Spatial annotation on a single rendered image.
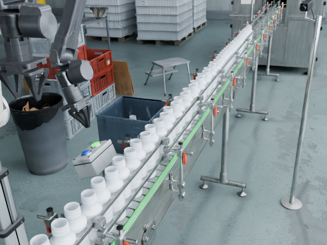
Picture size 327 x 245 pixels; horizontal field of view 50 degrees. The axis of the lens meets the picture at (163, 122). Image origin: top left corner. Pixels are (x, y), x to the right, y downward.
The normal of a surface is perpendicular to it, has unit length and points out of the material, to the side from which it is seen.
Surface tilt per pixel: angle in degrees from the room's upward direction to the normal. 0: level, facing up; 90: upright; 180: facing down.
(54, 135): 94
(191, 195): 0
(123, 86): 99
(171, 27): 90
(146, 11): 90
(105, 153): 70
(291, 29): 90
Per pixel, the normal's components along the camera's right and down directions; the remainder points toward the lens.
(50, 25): 0.94, 0.12
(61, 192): -0.04, -0.91
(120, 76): -0.33, 0.58
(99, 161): 0.86, -0.19
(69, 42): 0.79, 0.36
